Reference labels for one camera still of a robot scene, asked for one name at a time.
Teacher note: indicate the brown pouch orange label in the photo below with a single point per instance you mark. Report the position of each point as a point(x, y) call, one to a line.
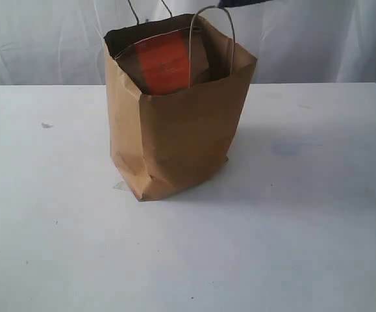
point(167, 62)

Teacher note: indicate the black noodle packet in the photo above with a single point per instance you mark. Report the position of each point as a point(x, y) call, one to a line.
point(239, 3)

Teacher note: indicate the brown paper shopping bag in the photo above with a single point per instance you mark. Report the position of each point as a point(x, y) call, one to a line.
point(164, 144)

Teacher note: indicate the clear tape piece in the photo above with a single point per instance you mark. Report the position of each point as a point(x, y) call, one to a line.
point(121, 186)

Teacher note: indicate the small white table scrap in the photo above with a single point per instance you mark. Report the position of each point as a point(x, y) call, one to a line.
point(46, 125)

